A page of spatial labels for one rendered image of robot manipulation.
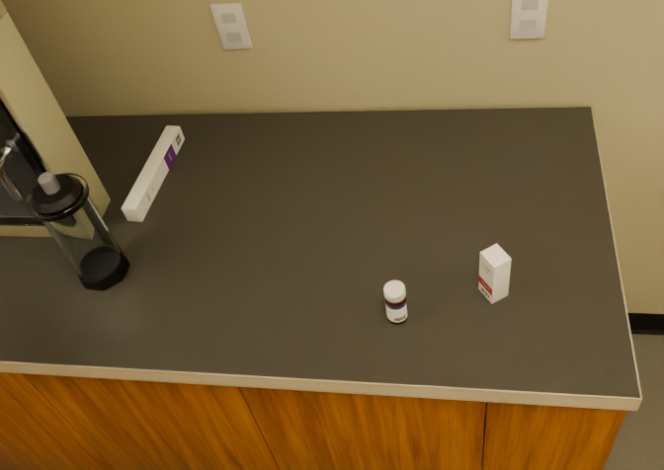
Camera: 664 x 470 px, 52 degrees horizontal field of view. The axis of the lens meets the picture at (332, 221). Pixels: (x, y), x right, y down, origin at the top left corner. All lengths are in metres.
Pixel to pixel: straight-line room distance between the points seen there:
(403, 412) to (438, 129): 0.62
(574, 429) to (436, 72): 0.79
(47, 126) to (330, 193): 0.56
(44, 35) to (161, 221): 0.56
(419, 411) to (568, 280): 0.36
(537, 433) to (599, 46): 0.79
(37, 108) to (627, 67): 1.19
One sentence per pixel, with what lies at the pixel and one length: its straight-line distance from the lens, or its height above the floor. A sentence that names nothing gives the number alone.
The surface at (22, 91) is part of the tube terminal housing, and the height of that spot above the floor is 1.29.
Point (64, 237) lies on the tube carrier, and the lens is 1.31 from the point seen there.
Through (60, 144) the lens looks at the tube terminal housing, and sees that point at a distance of 1.43.
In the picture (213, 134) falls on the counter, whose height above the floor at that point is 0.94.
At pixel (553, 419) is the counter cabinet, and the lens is 1.31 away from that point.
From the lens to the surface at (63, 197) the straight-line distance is 1.26.
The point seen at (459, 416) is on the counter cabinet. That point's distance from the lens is 1.31.
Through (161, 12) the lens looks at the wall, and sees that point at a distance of 1.62.
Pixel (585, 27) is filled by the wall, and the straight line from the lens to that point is 1.54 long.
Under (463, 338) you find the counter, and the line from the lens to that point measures 1.20.
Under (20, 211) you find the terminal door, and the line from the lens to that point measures 1.52.
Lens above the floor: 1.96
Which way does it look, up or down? 48 degrees down
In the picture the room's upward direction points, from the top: 12 degrees counter-clockwise
